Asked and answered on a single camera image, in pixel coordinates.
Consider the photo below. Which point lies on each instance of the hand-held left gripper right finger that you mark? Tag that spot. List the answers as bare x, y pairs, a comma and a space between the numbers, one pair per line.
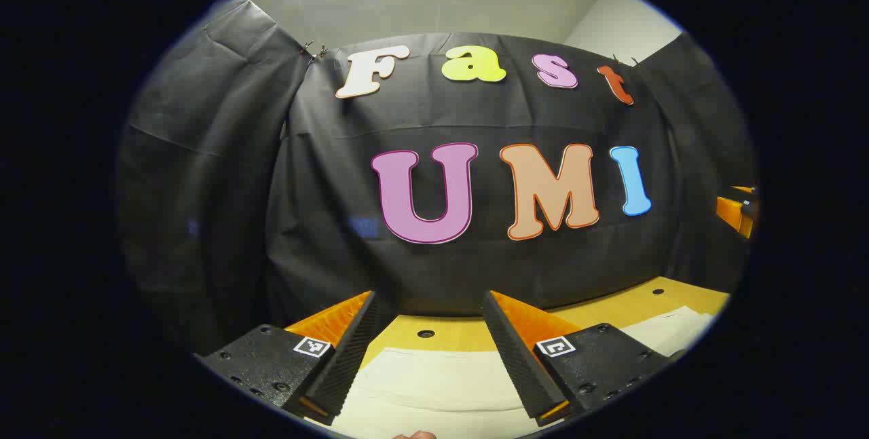
519, 364

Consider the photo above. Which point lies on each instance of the black backdrop cloth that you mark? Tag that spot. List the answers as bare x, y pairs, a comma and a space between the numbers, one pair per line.
326, 181

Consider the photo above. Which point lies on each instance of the white jeans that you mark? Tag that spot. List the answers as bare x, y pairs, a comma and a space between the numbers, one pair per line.
434, 385

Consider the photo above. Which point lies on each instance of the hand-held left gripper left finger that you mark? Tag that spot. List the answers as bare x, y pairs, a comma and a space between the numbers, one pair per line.
349, 357

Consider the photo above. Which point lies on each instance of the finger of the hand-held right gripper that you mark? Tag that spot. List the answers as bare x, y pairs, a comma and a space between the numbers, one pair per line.
733, 212

